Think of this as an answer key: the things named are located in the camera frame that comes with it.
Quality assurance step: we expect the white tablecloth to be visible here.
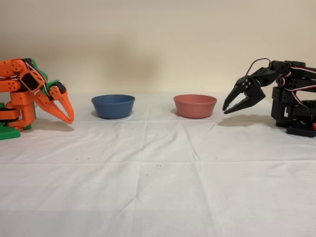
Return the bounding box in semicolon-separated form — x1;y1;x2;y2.
0;92;316;237

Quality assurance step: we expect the green arm base mount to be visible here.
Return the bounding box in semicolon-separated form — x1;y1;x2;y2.
0;102;21;141

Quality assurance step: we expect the black arm gripper cable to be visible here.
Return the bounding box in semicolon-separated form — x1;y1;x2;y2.
245;58;273;77

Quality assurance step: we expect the pink bowl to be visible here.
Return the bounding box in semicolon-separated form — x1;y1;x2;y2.
173;94;218;119

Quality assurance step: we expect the blue bowl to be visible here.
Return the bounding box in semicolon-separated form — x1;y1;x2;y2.
91;94;136;120

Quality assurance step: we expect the orange arm gripper cable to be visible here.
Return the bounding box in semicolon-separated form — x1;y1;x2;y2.
24;61;54;100

